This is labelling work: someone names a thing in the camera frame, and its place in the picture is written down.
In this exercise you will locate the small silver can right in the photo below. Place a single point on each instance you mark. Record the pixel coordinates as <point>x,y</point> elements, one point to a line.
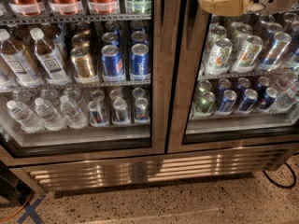
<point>141,114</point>

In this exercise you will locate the water bottle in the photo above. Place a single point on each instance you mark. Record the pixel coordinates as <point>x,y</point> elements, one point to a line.
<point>47,111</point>
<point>25,116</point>
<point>72,112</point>

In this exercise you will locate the tea bottle far left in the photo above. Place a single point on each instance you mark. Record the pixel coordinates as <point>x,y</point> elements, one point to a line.
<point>20,60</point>

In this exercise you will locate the small silver can middle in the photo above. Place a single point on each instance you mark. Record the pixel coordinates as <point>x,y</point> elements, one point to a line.
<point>120,112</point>

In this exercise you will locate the front gold can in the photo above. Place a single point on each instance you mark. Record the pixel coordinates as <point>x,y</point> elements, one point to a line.
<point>86,71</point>

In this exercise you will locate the blue can bottom left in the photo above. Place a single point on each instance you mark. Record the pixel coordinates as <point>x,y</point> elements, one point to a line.
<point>226,103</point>

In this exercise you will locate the water bottle left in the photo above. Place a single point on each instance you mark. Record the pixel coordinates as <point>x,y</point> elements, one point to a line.
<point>25,116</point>

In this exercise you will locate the silver blue can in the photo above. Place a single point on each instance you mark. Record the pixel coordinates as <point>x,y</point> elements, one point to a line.
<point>269,58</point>

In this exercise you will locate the green can bottom shelf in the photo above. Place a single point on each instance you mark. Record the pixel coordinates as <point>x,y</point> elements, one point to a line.
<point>203,105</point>

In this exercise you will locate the front blue Pepsi can left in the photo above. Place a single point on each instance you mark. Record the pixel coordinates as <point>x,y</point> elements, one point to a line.
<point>113,69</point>

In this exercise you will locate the blue can bottom right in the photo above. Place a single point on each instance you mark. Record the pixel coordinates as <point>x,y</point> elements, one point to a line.
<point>248,99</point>

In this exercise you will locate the blue pepsi can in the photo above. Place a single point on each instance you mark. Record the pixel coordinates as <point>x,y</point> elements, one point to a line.
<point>113,69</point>
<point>140,62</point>

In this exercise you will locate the white 7Up can left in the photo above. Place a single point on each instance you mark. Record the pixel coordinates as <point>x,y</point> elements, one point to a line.
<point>218,57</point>

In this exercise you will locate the small silver can left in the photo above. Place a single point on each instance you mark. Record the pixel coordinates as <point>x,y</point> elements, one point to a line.
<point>98,115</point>

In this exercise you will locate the steel fridge door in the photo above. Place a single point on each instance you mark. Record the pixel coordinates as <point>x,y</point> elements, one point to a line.
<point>274,116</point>
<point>93,31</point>

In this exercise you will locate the front blue Pepsi can right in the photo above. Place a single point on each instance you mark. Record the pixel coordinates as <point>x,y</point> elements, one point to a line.
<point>140,62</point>

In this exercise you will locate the water bottle right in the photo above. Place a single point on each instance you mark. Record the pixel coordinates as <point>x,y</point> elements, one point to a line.
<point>72,112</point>

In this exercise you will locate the water bottle middle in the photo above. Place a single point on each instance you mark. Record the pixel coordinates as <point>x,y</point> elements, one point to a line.
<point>47,111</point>

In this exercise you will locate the white 7Up can right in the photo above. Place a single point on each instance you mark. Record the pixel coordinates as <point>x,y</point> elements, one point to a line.
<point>247,54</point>

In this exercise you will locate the blue tape cross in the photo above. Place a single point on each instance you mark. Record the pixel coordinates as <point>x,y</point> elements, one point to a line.
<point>30,210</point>

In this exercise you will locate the steel fridge base grille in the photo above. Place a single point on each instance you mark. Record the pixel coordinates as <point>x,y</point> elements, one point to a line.
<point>109,173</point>

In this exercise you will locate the small silver can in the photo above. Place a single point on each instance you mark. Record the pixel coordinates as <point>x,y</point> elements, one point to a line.
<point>141,114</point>
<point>120,112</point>
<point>98,115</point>

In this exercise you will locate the white 7up can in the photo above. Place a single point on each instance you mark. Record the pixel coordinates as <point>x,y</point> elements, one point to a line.
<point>218,57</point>
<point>247,54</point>

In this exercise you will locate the tea bottle white cap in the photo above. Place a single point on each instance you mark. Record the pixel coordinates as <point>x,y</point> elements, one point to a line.
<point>50,57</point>

